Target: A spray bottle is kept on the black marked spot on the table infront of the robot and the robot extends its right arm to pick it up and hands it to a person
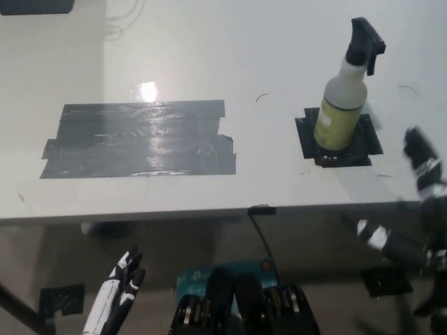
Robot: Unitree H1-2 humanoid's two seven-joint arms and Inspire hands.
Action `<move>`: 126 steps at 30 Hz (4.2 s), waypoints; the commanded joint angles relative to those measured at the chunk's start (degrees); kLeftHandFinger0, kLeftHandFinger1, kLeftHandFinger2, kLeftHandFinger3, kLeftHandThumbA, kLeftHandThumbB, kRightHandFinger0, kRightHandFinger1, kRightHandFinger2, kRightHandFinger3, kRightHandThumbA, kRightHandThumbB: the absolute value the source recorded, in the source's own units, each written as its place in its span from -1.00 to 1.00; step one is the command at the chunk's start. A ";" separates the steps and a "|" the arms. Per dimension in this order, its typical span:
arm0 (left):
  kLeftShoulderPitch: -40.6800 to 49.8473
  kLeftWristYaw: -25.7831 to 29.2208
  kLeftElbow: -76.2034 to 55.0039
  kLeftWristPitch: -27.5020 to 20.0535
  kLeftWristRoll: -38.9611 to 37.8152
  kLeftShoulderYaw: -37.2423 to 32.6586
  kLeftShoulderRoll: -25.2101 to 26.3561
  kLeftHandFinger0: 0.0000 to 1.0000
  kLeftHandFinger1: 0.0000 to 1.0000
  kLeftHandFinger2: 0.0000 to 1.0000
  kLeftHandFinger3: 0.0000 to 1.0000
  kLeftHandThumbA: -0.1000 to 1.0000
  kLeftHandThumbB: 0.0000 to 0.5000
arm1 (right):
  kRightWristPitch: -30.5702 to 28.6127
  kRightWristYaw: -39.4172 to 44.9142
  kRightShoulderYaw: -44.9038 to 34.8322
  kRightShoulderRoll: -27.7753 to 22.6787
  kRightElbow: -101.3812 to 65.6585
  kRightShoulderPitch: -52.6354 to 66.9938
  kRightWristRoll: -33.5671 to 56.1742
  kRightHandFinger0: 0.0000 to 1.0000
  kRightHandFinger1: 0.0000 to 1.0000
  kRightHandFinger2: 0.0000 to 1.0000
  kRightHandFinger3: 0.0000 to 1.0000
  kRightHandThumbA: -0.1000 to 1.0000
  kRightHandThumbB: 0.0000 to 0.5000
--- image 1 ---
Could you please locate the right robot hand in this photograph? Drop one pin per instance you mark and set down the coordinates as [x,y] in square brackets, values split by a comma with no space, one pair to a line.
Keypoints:
[424,167]

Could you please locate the spray bottle with black trigger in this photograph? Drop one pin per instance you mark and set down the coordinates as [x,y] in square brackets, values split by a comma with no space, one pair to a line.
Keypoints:
[340,115]

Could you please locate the black floor tape patch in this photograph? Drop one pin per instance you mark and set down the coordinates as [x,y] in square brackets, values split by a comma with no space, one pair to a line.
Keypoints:
[63,298]
[386,282]

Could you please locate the dark flat device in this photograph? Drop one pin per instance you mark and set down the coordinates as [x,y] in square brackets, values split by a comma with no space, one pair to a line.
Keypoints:
[35,6]

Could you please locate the black table leg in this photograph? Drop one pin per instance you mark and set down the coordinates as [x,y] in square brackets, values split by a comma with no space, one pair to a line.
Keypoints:
[24,310]

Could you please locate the square black tape marker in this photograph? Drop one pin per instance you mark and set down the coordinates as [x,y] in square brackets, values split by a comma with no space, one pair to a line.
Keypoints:
[368,143]

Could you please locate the teal router box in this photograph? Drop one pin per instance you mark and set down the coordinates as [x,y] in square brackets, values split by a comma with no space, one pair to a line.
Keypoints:
[195,279]

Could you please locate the large grey tape patch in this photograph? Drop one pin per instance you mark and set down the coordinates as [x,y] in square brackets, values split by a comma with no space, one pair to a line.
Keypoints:
[139,139]

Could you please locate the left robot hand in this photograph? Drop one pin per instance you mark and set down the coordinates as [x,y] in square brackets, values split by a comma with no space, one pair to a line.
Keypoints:
[111,293]

